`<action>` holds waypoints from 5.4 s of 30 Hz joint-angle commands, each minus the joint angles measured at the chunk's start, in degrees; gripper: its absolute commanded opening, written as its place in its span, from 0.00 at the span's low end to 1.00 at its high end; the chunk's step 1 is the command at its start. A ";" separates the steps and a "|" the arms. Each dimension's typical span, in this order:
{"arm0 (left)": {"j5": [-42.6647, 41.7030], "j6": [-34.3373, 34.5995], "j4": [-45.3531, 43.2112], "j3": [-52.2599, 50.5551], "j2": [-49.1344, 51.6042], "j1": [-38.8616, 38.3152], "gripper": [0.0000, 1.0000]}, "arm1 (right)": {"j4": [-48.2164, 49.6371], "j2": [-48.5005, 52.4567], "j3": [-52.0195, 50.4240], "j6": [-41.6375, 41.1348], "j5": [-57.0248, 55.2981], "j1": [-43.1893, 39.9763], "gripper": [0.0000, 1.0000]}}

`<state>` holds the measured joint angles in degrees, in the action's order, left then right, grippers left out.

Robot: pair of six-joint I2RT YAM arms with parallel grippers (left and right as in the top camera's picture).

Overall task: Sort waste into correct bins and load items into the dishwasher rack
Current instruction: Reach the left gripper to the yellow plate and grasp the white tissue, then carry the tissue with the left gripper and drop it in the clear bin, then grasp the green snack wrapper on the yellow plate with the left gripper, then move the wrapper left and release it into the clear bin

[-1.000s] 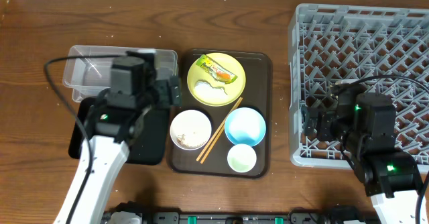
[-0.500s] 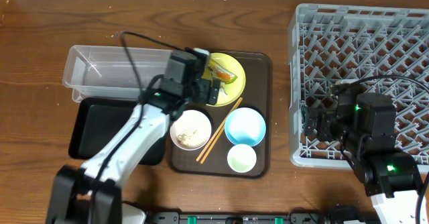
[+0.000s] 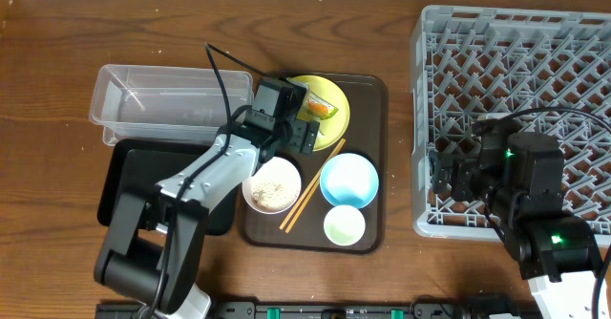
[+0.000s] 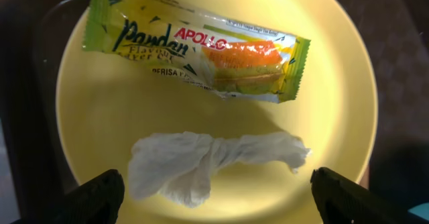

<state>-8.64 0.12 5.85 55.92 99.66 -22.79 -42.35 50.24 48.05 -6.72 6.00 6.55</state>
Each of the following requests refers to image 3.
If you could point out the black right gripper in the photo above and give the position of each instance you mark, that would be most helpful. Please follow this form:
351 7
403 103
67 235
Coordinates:
464 171

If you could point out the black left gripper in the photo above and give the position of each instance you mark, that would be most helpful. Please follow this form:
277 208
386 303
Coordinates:
306 145

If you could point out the green snack wrapper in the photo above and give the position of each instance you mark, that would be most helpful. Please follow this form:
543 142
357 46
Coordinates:
317 108

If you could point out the white pink rice bowl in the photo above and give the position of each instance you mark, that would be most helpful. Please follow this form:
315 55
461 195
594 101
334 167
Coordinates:
277 169

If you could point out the small white cup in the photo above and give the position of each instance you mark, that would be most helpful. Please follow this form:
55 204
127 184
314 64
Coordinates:
344 225

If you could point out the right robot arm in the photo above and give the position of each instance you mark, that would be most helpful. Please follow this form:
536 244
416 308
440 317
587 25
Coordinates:
517 176

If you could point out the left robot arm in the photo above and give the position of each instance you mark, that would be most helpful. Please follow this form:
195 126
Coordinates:
151 251

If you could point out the grey dishwasher rack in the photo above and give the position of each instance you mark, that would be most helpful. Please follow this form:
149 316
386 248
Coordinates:
549 68

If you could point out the yellow plate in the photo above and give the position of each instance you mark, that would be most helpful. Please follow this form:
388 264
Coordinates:
332 129

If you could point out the blue bowl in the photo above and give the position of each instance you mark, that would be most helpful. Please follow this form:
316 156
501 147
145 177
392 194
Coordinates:
349 179

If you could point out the brown serving tray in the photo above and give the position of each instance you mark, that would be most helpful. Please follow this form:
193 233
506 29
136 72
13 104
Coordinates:
367 137

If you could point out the pile of rice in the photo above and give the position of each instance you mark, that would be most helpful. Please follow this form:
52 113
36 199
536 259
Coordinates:
271 195

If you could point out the clear plastic bin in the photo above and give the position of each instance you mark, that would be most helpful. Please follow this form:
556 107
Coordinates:
166 103

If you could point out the black tray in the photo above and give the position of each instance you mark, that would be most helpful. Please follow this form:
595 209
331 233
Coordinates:
136 167

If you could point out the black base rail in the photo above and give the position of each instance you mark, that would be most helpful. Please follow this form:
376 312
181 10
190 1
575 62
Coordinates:
488 306

